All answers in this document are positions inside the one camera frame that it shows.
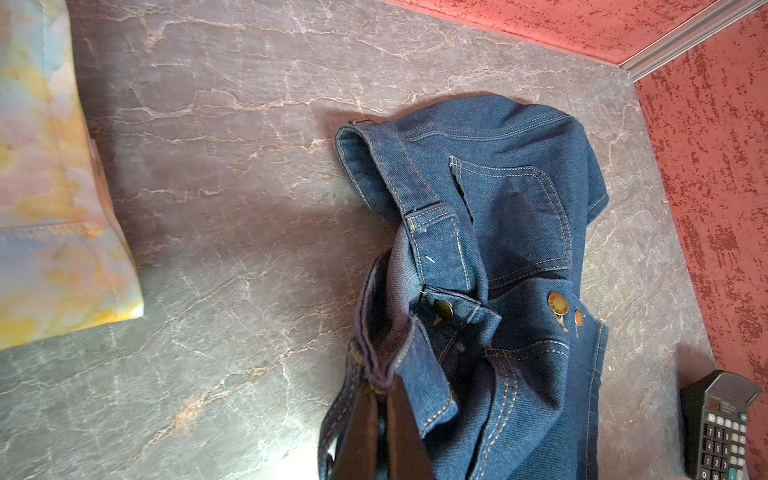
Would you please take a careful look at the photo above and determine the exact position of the black calculator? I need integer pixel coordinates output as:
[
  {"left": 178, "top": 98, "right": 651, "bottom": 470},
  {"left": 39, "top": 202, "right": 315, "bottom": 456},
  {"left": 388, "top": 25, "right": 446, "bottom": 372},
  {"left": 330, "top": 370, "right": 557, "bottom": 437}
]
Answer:
[{"left": 680, "top": 370, "right": 761, "bottom": 480}]

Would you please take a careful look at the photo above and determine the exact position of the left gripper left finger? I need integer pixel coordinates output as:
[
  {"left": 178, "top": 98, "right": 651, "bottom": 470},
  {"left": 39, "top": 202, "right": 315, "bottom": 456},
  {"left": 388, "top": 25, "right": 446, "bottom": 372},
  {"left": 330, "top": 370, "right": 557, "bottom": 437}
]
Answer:
[{"left": 331, "top": 384, "right": 379, "bottom": 480}]

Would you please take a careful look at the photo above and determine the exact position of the blue denim skirt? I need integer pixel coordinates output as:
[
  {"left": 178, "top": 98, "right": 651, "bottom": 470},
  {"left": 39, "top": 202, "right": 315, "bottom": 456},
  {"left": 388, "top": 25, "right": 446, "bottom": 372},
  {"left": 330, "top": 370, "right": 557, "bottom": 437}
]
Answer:
[{"left": 317, "top": 94, "right": 609, "bottom": 479}]

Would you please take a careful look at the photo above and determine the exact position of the right aluminium corner post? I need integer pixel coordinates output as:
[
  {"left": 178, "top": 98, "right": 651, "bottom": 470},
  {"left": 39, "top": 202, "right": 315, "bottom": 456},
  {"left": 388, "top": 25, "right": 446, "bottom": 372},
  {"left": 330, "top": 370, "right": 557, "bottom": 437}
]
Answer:
[{"left": 619, "top": 0, "right": 767, "bottom": 82}]

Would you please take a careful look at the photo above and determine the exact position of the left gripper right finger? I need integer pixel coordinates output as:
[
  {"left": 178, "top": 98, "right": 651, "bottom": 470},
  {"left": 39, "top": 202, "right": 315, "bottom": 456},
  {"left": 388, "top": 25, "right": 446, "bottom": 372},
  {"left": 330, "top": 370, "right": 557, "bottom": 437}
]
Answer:
[{"left": 386, "top": 376, "right": 435, "bottom": 480}]

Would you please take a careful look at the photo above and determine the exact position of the pastel floral skirt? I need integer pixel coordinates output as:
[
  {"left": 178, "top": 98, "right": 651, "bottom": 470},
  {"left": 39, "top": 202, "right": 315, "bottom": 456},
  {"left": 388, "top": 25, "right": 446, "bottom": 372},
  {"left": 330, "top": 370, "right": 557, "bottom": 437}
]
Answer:
[{"left": 1, "top": 1, "right": 144, "bottom": 349}]

